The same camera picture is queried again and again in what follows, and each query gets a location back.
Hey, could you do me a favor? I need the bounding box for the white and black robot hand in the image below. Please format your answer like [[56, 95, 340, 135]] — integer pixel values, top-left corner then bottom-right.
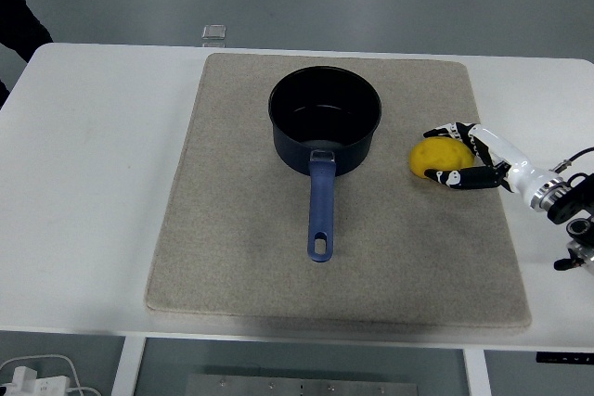
[[420, 121, 561, 208]]

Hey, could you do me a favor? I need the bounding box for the yellow potato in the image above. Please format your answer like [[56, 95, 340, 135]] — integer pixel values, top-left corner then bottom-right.
[[408, 137, 476, 180]]

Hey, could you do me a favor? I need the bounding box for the beige fabric mat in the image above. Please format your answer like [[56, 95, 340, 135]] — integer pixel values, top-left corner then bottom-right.
[[145, 52, 533, 334]]

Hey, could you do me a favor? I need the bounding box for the black table control panel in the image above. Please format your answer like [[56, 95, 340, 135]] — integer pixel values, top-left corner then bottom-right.
[[536, 351, 594, 364]]

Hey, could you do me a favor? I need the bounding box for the white table leg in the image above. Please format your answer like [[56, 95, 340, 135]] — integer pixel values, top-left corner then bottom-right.
[[462, 347, 493, 396], [110, 335, 148, 396]]

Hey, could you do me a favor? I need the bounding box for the small clear plastic box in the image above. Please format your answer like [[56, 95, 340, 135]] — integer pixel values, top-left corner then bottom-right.
[[201, 23, 228, 48]]

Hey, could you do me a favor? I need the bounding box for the person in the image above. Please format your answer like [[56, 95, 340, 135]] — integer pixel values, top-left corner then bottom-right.
[[0, 0, 54, 109]]

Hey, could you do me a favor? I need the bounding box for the white power adapter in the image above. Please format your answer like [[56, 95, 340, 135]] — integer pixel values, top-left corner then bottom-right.
[[0, 365, 71, 396]]

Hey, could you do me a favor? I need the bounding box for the blue pot with handle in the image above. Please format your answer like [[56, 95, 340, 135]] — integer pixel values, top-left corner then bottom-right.
[[267, 65, 383, 263]]

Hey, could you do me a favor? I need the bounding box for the white cable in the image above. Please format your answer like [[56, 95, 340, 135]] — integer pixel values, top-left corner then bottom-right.
[[0, 353, 101, 396]]

